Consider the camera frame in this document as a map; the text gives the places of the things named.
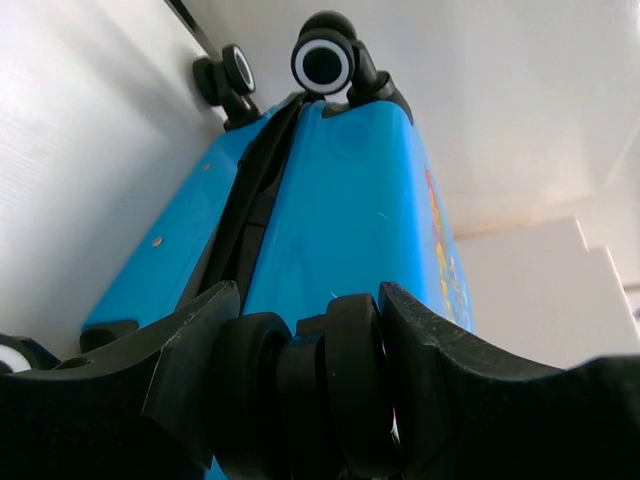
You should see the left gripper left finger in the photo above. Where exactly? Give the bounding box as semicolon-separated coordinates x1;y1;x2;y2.
1;281;239;479

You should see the blue hard-shell suitcase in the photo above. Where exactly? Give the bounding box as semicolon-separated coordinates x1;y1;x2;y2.
0;10;475;480

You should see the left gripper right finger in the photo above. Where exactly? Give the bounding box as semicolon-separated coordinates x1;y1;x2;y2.
378;283;639;479

